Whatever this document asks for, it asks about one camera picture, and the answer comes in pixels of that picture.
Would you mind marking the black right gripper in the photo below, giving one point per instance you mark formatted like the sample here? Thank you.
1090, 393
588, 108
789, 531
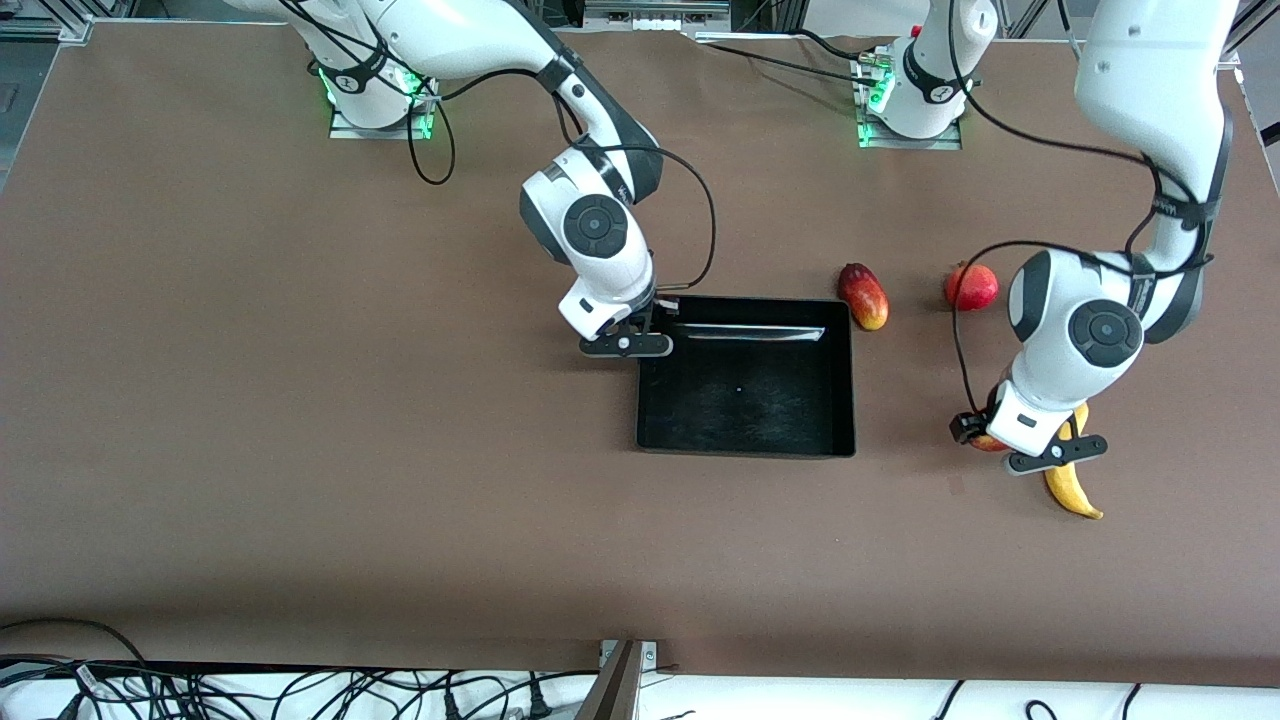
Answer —
664, 307

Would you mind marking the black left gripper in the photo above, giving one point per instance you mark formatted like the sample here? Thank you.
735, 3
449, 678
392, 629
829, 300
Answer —
966, 428

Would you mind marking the red yellow apple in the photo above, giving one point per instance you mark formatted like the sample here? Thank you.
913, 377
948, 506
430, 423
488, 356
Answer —
985, 444

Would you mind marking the yellow banana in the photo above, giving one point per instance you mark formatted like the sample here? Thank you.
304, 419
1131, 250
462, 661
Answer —
1075, 495

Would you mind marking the black plastic box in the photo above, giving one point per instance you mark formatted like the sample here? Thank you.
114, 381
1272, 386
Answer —
750, 400

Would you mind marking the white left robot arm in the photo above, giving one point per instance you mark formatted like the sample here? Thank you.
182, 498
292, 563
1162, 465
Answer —
1100, 330

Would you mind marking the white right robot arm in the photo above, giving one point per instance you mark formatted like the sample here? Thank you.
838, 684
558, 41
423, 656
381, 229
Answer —
600, 230

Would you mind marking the red pomegranate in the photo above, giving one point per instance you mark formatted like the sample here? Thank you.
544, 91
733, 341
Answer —
978, 287

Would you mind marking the red yellow mango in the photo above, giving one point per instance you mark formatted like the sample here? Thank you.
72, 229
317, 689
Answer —
863, 297

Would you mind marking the white power strip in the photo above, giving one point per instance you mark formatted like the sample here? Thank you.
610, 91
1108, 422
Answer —
655, 15

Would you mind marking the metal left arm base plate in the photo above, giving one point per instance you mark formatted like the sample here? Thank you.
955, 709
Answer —
915, 143

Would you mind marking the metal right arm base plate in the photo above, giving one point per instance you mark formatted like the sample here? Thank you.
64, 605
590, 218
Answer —
385, 131

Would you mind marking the metal corner bracket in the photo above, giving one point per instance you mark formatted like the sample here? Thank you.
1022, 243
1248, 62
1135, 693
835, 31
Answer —
650, 655

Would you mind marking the dark metal post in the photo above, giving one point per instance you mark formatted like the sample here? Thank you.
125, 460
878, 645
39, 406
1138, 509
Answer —
615, 690

